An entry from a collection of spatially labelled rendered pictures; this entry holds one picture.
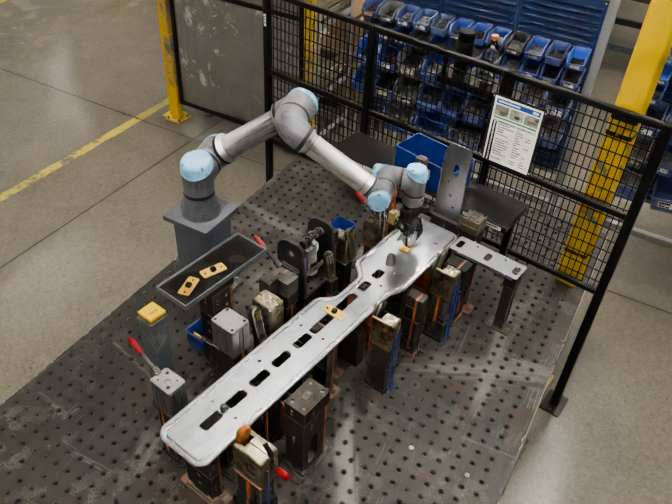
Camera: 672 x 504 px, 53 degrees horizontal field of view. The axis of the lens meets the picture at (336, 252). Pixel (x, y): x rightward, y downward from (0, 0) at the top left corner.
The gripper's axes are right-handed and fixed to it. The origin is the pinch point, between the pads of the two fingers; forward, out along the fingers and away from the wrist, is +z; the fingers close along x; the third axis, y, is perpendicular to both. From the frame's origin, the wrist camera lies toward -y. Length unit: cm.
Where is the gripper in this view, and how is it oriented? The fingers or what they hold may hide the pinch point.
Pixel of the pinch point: (408, 242)
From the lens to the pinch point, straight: 259.1
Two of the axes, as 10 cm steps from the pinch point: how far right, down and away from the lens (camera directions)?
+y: -6.1, 4.8, -6.3
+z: -0.5, 7.7, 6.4
